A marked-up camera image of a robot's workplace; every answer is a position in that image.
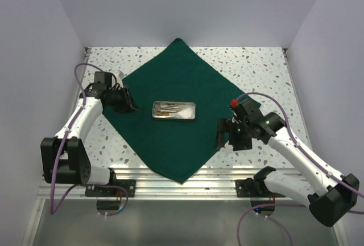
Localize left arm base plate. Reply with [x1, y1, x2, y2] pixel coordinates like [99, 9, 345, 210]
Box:
[85, 179, 137, 198]

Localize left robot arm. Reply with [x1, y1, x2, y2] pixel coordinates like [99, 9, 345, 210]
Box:
[40, 84, 138, 196]

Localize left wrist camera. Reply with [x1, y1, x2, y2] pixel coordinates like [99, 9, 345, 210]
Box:
[85, 71, 122, 99]

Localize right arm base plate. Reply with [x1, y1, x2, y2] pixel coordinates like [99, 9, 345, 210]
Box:
[235, 178, 285, 198]

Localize stainless steel tray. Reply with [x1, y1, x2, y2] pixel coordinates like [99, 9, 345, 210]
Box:
[152, 101, 196, 120]

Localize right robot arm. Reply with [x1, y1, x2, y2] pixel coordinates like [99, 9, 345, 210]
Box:
[215, 114, 359, 227]

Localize green surgical cloth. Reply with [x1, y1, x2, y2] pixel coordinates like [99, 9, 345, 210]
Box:
[103, 39, 242, 183]

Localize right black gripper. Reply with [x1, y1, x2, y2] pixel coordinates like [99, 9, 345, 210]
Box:
[214, 117, 252, 151]

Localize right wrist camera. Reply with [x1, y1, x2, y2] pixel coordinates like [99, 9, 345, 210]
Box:
[229, 100, 286, 131]

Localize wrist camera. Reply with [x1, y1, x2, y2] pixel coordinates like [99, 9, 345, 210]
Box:
[229, 100, 286, 131]
[85, 71, 122, 99]

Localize steel scissors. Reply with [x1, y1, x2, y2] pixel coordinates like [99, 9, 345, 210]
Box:
[154, 103, 181, 116]

